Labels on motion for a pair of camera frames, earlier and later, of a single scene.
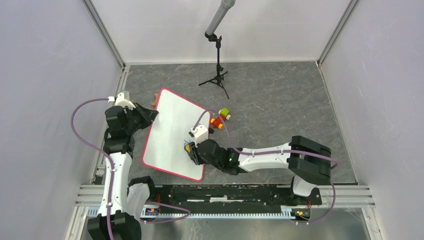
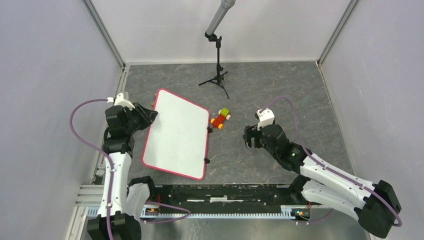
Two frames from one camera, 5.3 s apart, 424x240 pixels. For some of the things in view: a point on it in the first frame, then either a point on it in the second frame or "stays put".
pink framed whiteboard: x=169 y=134 stays put
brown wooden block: x=156 y=95 stays put
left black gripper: x=149 y=115 stays put
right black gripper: x=193 y=155 -> x=250 y=132
